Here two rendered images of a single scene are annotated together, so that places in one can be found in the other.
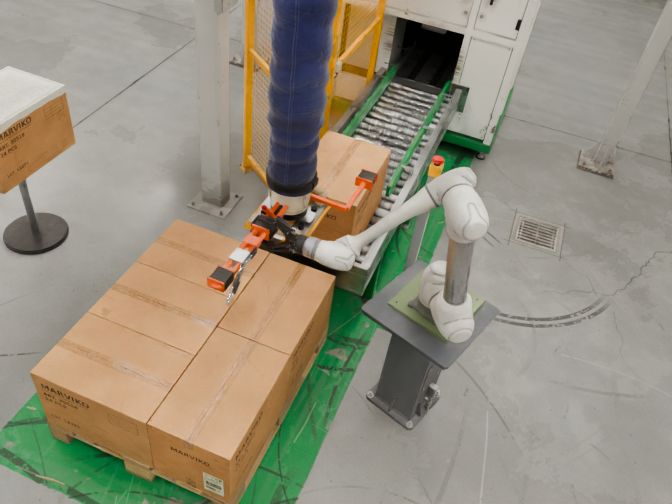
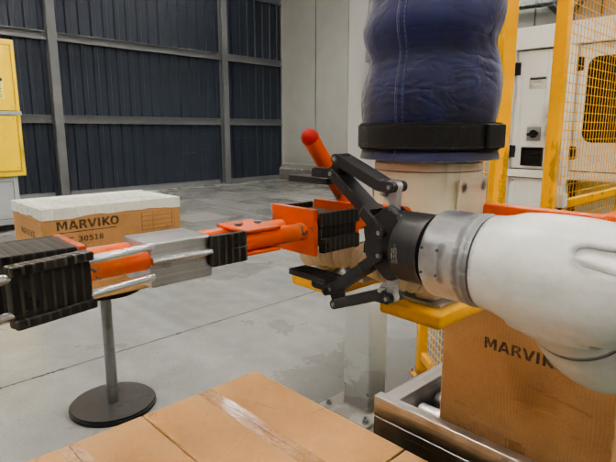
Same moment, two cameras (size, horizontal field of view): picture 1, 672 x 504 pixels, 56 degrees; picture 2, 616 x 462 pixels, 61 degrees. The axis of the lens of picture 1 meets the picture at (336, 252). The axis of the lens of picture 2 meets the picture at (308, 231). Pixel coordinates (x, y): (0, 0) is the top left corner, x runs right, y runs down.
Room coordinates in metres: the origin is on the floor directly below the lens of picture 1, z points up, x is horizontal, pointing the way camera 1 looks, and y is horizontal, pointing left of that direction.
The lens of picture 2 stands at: (1.41, -0.02, 1.32)
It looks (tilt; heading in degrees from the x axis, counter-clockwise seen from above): 11 degrees down; 31
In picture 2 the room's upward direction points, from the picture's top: straight up
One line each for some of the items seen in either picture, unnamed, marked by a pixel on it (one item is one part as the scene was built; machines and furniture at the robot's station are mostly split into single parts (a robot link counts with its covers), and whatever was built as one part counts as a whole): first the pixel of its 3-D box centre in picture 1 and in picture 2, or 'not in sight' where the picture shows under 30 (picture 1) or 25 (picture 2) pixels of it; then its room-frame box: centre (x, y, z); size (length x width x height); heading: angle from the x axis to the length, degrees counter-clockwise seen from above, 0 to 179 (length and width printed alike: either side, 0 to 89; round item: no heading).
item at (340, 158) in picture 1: (337, 193); (567, 347); (2.88, 0.04, 0.75); 0.60 x 0.40 x 0.40; 165
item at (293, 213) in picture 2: (264, 227); (315, 225); (2.00, 0.32, 1.19); 0.10 x 0.08 x 0.06; 73
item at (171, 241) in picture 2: (239, 258); (168, 256); (1.79, 0.38, 1.19); 0.07 x 0.07 x 0.04; 73
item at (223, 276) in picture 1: (220, 278); (26, 272); (1.66, 0.42, 1.19); 0.08 x 0.07 x 0.05; 163
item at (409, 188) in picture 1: (418, 172); not in sight; (3.58, -0.48, 0.50); 2.31 x 0.05 x 0.19; 164
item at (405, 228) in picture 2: (295, 241); (401, 244); (1.93, 0.17, 1.20); 0.09 x 0.07 x 0.08; 74
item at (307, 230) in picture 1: (307, 220); (474, 280); (2.21, 0.15, 1.09); 0.34 x 0.10 x 0.05; 163
